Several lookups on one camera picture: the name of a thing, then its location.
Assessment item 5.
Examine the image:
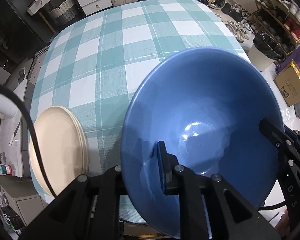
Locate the white bin with black bag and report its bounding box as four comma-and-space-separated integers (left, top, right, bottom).
248, 29, 286, 72

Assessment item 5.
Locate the cream plate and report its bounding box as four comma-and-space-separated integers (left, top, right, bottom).
34, 106, 89, 195

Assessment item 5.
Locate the woven laundry basket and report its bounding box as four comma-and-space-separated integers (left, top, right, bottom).
49, 0, 78, 25

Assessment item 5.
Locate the grey white side cabinet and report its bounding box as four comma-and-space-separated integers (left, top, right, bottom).
0, 58, 45, 226

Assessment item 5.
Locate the wooden shoe rack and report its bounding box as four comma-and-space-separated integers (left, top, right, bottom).
251, 0, 300, 56

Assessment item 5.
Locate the blue bowl front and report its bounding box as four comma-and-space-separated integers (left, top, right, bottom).
121, 47, 283, 237

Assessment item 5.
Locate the black cable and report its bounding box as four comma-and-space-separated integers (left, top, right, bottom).
0, 81, 58, 198

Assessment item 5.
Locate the teal checked tablecloth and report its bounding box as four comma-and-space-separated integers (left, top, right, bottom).
29, 0, 256, 224

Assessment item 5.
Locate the white electric kettle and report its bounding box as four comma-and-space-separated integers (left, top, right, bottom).
0, 94, 18, 119

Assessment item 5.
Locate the cardboard box with cat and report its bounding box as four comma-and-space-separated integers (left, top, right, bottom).
274, 60, 300, 107

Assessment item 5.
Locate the plastic water bottle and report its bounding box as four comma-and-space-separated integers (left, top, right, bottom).
0, 164, 13, 176

